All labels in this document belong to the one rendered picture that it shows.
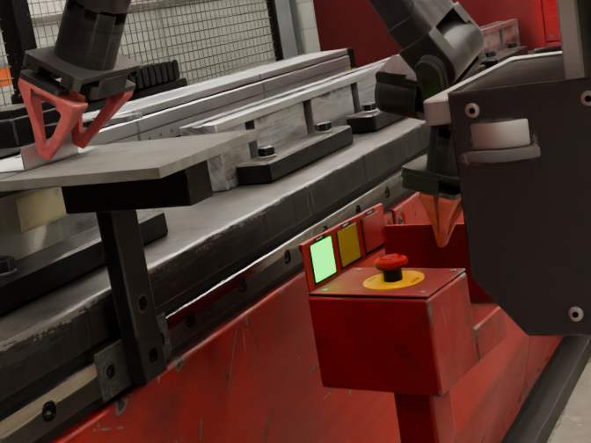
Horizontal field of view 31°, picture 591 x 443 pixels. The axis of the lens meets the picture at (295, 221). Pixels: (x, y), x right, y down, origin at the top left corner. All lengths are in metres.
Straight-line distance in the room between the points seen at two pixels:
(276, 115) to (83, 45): 0.67
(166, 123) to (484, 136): 1.20
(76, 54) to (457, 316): 0.53
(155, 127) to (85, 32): 0.82
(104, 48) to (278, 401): 0.54
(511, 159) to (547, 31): 2.40
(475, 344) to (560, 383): 1.57
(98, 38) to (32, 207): 0.23
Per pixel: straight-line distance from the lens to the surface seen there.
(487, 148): 0.66
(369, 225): 1.35
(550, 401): 2.73
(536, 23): 3.05
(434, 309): 1.18
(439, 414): 1.32
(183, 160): 0.91
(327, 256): 1.27
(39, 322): 0.97
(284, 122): 1.64
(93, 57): 0.99
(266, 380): 1.30
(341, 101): 1.84
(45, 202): 1.15
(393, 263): 1.21
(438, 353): 1.19
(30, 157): 1.03
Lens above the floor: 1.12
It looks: 12 degrees down
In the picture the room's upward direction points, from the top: 9 degrees counter-clockwise
